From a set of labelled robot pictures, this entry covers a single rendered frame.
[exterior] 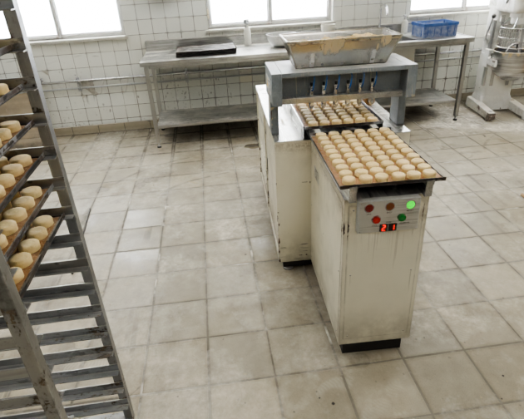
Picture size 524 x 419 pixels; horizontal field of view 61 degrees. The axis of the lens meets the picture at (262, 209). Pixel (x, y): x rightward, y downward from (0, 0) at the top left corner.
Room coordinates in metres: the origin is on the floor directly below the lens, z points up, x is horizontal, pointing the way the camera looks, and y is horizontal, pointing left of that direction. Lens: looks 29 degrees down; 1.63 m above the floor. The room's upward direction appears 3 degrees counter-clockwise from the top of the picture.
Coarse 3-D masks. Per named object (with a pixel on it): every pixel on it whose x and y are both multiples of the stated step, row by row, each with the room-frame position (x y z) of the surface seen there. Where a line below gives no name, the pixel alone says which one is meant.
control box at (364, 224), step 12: (360, 204) 1.47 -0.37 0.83; (372, 204) 1.48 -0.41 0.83; (384, 204) 1.48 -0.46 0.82; (396, 204) 1.48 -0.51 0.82; (360, 216) 1.47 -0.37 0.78; (372, 216) 1.48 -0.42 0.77; (384, 216) 1.48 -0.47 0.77; (396, 216) 1.48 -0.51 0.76; (408, 216) 1.49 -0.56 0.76; (360, 228) 1.47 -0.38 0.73; (372, 228) 1.48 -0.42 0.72; (396, 228) 1.48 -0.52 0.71; (408, 228) 1.49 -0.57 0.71
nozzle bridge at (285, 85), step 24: (288, 72) 2.20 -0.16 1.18; (312, 72) 2.19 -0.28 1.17; (336, 72) 2.20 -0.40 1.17; (360, 72) 2.29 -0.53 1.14; (384, 72) 2.30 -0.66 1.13; (408, 72) 2.22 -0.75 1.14; (288, 96) 2.26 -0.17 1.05; (312, 96) 2.23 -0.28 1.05; (336, 96) 2.23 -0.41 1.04; (360, 96) 2.24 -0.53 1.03; (384, 96) 2.25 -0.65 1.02; (408, 96) 2.22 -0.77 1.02
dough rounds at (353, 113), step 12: (300, 108) 2.48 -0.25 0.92; (324, 108) 2.45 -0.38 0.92; (336, 108) 2.44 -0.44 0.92; (348, 108) 2.43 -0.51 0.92; (360, 108) 2.41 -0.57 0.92; (312, 120) 2.25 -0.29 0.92; (324, 120) 2.24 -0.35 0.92; (336, 120) 2.23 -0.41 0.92; (348, 120) 2.22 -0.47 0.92; (360, 120) 2.21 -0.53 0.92; (372, 120) 2.21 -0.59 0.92
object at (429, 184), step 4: (364, 128) 2.27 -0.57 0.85; (368, 128) 2.20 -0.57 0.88; (428, 180) 1.49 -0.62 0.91; (432, 180) 1.48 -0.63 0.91; (416, 184) 1.57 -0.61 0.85; (420, 184) 1.54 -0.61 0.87; (424, 184) 1.50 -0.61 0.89; (428, 184) 1.48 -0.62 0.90; (432, 184) 1.48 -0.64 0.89; (420, 188) 1.53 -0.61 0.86; (424, 188) 1.50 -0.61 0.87; (428, 188) 1.49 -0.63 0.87; (432, 188) 1.49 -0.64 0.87; (424, 192) 1.49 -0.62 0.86; (428, 192) 1.49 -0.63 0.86; (432, 192) 1.49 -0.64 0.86; (424, 196) 1.49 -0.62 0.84
